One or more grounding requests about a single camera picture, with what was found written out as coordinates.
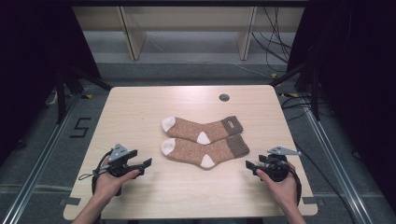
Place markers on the pale wooden shelf unit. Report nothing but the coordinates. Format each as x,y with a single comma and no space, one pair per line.
186,21

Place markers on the black curtain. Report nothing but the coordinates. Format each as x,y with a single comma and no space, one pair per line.
31,62
358,77

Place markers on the metal floor rail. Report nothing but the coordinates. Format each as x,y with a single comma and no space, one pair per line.
339,174
40,161

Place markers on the yellow tape piece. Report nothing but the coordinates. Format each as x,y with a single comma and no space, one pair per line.
291,94
88,96
274,75

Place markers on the black metal stand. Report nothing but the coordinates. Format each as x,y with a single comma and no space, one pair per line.
315,93
61,93

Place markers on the person's right hand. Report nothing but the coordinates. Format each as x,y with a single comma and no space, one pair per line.
285,191

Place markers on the brown sock with label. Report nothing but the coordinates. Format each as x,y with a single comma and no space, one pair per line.
190,128

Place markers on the dark round table grommet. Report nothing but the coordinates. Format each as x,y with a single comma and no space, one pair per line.
224,97

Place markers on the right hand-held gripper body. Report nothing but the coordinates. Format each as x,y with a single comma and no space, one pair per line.
277,169

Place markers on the black tape patch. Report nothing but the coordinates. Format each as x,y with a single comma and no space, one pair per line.
71,201
311,200

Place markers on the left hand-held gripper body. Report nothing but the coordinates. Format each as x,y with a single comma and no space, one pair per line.
120,161

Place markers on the person's left hand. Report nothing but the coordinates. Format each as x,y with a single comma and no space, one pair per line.
107,185

